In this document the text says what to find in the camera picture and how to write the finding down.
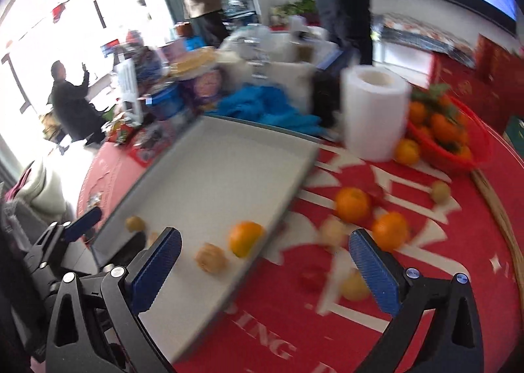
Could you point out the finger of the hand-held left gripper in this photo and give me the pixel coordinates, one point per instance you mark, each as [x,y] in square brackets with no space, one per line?
[84,223]
[135,246]

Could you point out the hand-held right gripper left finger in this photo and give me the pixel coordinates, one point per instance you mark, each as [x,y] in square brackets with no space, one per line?
[157,270]

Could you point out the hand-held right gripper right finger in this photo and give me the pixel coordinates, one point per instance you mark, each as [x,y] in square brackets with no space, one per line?
[374,270]

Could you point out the red cherry tomato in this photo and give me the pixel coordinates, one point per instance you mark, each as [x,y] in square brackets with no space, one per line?
[310,281]

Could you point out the orange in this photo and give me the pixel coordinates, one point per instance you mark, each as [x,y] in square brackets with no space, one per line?
[407,151]
[353,204]
[245,238]
[391,230]

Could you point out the grey tray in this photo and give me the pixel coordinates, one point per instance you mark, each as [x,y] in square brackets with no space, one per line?
[229,176]

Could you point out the beige chair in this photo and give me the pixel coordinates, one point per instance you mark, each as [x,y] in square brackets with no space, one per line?
[45,188]

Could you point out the colourful snack packets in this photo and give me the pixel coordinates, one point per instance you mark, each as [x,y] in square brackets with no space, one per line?
[135,139]

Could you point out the red plastic basket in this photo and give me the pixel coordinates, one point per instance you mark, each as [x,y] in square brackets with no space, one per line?
[444,159]

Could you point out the wooden stick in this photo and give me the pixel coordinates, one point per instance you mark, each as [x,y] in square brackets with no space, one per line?
[497,209]

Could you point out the white rack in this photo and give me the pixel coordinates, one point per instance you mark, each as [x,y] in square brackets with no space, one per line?
[131,90]

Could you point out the blue printed container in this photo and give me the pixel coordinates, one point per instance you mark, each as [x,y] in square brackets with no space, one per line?
[166,102]

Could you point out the white paper roll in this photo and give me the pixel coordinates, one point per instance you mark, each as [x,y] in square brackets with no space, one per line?
[368,119]

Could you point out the pile of leafy oranges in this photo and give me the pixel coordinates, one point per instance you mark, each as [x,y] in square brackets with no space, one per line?
[440,125]

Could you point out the purple white canister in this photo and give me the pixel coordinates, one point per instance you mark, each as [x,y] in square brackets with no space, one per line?
[204,88]

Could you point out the black box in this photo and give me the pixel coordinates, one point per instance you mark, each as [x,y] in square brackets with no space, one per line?
[327,98]

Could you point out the blue gloves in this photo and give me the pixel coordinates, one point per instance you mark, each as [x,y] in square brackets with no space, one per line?
[270,106]

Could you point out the white foam box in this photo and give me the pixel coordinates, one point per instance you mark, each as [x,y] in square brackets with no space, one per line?
[286,78]

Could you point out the checked cloth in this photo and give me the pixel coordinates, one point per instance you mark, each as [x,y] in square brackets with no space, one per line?
[425,37]

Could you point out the red gift box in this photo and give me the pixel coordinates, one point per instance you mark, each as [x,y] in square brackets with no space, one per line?
[499,61]

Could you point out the green potted plant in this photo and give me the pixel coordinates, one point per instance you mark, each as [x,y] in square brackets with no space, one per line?
[294,10]

